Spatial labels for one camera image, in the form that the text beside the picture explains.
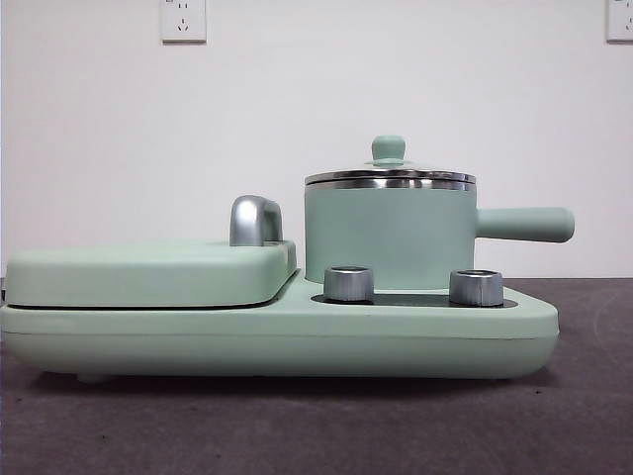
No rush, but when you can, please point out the glass lid with green knob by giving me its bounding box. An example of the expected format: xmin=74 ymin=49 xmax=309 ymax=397
xmin=304 ymin=135 xmax=478 ymax=186

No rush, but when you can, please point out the silver control knob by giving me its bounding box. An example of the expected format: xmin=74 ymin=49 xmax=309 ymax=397
xmin=322 ymin=265 xmax=376 ymax=303
xmin=448 ymin=269 xmax=505 ymax=306

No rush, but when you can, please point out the mint green breakfast machine base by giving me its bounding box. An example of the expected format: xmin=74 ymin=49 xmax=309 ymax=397
xmin=0 ymin=276 xmax=561 ymax=385

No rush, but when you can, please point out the mint green pot with handle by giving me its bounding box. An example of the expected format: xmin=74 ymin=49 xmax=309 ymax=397
xmin=304 ymin=173 xmax=577 ymax=291

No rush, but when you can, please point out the green griddle cover, silver handle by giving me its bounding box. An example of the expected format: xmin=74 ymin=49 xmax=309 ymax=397
xmin=4 ymin=195 xmax=300 ymax=311

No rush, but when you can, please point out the white wall socket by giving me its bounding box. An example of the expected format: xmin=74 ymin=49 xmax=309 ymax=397
xmin=161 ymin=0 xmax=208 ymax=45
xmin=606 ymin=0 xmax=633 ymax=44

